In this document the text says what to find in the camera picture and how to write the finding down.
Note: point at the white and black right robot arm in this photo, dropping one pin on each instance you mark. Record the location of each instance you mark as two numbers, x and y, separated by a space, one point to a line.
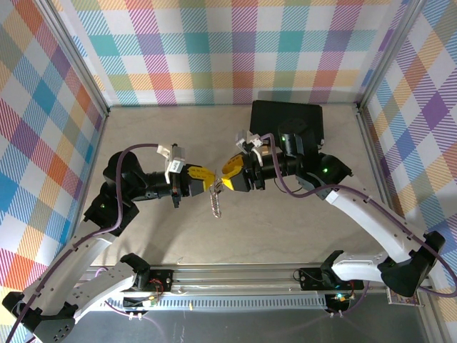
360 211

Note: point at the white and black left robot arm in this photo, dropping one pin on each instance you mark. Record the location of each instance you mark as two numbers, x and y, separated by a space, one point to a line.
82 257

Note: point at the black hard case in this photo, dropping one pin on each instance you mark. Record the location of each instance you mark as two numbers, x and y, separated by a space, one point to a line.
271 114

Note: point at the black controller board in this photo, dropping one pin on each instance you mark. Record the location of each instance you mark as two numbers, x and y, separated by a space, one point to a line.
139 303
339 303

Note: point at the grey metal sheet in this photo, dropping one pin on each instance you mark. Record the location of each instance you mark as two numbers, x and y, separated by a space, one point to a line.
250 325

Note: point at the colourful printed card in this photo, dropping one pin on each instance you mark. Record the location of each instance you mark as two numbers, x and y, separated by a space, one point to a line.
410 301

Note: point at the aluminium frame bar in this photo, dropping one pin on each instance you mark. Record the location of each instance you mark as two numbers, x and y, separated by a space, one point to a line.
377 168
93 157

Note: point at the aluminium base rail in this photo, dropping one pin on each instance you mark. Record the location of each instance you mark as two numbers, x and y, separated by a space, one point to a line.
232 280

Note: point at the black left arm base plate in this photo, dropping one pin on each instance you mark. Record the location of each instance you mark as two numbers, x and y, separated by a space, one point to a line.
162 280

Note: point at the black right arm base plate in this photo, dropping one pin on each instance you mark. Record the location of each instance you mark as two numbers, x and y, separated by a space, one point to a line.
310 278

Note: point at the aluminium frame post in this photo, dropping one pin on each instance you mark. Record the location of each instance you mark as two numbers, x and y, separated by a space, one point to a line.
388 53
75 57

